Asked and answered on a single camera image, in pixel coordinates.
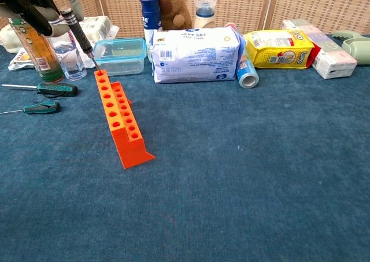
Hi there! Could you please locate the green plastic holder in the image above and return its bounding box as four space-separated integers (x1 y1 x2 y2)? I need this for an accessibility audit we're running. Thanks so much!
331 29 370 66

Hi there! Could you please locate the white bottle clear cap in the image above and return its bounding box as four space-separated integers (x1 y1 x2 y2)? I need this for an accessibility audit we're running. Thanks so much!
193 0 217 29

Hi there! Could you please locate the blue white spray can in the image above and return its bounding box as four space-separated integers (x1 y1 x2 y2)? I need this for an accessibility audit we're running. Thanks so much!
139 0 162 62

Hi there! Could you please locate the yellow snack bag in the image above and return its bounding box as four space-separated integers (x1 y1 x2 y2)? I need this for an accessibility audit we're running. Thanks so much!
244 29 316 70

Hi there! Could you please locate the brown plush toy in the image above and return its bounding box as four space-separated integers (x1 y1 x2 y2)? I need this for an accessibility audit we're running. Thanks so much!
138 0 193 31

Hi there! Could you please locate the wicker folding screen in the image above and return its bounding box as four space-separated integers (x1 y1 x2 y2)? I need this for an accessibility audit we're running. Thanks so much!
0 0 370 39

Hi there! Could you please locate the clear container blue lid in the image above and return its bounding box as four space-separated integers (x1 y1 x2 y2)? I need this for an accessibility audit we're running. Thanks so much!
90 37 147 77

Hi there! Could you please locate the white egg carton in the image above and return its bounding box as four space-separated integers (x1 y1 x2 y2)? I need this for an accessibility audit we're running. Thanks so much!
0 15 120 54

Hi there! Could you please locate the white blue wipes pack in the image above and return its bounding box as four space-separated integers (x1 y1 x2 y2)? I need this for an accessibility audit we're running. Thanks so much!
150 24 246 84

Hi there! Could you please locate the orange plastic tube rack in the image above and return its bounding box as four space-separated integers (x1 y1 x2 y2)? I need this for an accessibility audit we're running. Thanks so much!
94 69 156 170

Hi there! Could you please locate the blue sticker roll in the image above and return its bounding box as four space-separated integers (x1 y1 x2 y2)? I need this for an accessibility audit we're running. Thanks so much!
236 52 260 89

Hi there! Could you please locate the blue table cloth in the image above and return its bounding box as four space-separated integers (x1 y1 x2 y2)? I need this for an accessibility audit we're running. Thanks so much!
0 33 370 262

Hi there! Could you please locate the white red snack packet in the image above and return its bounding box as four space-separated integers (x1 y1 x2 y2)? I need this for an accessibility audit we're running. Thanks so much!
8 47 37 72

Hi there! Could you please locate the green tea bottle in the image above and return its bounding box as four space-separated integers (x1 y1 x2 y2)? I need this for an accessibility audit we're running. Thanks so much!
8 16 65 83

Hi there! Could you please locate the clear water bottle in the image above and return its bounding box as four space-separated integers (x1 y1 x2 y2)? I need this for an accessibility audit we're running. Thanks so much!
47 16 87 82

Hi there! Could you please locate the white plastic bag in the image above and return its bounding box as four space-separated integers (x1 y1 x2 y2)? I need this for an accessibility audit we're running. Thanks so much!
53 40 97 69

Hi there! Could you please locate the pastel tissue pack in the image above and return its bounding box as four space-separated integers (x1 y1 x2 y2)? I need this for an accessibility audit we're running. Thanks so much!
282 19 358 80

